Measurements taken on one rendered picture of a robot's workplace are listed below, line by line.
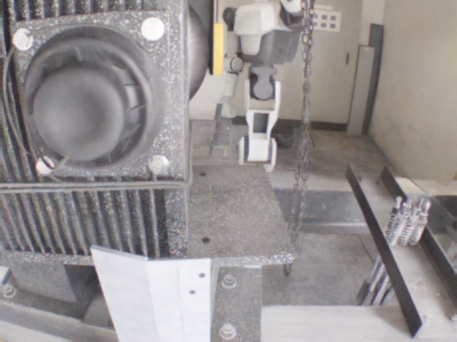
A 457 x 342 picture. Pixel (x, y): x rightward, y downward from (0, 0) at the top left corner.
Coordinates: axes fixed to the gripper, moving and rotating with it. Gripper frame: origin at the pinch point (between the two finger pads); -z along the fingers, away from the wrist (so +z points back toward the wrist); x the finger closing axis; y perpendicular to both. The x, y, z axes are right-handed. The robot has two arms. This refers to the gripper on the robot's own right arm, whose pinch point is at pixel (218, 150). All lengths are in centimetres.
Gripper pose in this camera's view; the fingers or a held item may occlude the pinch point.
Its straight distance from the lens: 189.6
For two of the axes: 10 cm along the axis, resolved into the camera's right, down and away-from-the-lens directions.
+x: -7.8, -0.3, -6.3
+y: 6.1, 2.5, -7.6
